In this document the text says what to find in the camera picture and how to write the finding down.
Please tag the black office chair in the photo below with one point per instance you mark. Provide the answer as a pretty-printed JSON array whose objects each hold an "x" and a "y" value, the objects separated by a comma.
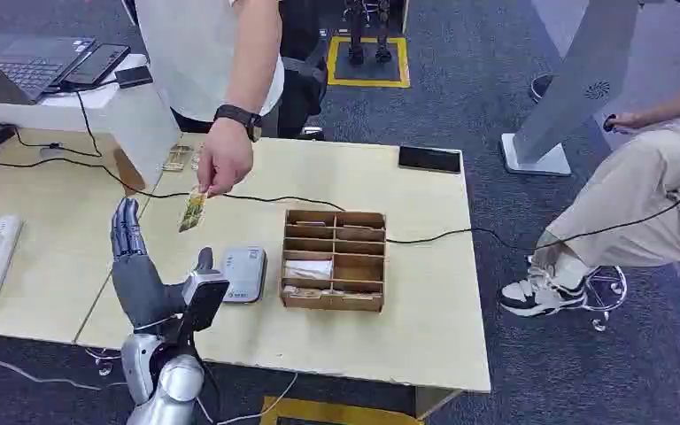
[{"x": 302, "y": 76}]

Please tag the seated person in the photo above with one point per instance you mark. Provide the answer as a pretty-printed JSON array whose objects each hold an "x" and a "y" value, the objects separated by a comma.
[{"x": 627, "y": 193}]

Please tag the chrome stool base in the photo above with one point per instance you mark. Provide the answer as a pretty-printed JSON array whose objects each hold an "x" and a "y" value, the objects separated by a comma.
[{"x": 607, "y": 293}]

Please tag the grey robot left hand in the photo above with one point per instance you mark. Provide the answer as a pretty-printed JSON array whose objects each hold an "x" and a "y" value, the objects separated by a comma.
[{"x": 140, "y": 287}]

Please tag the black humanoid robot legs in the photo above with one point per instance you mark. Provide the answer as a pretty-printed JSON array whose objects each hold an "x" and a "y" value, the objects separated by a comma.
[{"x": 368, "y": 35}]

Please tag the grey card reader device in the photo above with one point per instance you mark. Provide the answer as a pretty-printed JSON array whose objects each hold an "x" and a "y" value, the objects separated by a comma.
[{"x": 244, "y": 274}]

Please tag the desk caster wheel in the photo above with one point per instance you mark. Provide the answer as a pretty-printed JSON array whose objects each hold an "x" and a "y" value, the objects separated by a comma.
[{"x": 104, "y": 362}]

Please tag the standing person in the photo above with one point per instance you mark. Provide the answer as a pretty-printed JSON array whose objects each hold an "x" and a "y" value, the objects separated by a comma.
[{"x": 199, "y": 53}]

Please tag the small black controller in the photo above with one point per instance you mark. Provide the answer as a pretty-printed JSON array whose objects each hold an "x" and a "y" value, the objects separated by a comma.
[{"x": 609, "y": 122}]

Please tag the pale card in slot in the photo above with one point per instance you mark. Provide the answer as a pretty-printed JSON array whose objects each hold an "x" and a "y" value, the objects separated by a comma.
[{"x": 328, "y": 293}]

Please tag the standing person's left hand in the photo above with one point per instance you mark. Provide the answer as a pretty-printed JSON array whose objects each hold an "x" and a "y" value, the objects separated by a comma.
[{"x": 225, "y": 158}]

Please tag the black smartphone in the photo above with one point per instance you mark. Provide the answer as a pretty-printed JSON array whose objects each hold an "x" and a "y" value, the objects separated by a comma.
[{"x": 430, "y": 159}]

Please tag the white stand box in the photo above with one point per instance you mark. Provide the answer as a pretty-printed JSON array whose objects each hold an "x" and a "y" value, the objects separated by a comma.
[{"x": 140, "y": 126}]

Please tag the small black device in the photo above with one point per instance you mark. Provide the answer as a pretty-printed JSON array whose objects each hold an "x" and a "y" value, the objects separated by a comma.
[{"x": 133, "y": 76}]

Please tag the black wristwatch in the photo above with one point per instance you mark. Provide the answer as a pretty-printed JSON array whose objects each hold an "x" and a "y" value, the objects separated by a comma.
[{"x": 237, "y": 115}]

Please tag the black tablet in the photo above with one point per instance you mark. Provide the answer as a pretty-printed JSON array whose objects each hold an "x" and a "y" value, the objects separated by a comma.
[{"x": 96, "y": 64}]

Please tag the grey laptop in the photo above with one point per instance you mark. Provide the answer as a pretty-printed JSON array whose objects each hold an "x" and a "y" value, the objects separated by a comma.
[{"x": 20, "y": 61}]

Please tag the wooden card box with compartments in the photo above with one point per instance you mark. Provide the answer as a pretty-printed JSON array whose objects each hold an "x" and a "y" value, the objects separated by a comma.
[{"x": 334, "y": 261}]

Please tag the seated person's hand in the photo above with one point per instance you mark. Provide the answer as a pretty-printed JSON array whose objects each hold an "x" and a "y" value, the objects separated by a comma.
[{"x": 627, "y": 121}]

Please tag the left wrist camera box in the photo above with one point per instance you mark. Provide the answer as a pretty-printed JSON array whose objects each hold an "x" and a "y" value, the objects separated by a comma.
[{"x": 206, "y": 299}]

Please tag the white floor stand pillar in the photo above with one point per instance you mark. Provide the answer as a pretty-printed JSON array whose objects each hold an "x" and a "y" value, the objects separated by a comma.
[{"x": 574, "y": 76}]

